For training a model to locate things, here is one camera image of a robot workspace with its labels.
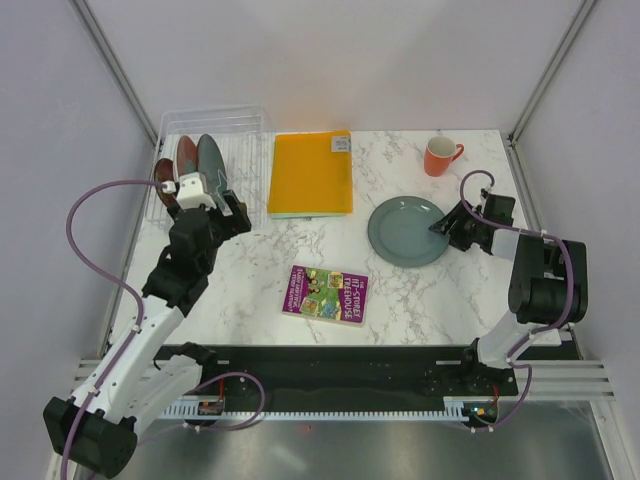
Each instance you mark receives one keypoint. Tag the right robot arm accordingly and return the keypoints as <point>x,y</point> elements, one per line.
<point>548,286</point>

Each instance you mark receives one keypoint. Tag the white wire dish rack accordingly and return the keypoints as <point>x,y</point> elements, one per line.
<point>244,136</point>

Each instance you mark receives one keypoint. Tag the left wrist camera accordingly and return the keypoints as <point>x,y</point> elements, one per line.
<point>192,192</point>

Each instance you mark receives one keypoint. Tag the orange folder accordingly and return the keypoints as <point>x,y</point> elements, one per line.
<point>311,175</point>

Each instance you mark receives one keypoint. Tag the grey-green plate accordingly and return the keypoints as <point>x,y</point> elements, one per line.
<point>399,232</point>

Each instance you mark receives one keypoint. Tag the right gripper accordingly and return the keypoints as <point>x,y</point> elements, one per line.
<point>458,213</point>

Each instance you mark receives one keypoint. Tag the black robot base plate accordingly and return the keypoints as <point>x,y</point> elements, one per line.
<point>344,378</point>

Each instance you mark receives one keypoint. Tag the orange mug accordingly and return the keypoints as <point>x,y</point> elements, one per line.
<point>439,154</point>

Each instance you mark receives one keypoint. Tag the dark blue floral plate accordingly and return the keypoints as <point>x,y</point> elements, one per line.
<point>212,166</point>

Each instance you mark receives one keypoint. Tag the purple Treehouse book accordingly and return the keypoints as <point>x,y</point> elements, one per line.
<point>326,295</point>

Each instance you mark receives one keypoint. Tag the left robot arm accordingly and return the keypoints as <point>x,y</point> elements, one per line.
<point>100,424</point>

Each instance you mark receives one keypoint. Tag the white cable duct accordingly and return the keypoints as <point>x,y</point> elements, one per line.
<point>452,410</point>

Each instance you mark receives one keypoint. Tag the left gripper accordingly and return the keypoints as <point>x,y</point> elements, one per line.
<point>234,223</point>

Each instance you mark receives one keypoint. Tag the red plate with blue flower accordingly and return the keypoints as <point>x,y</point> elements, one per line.
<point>187,158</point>

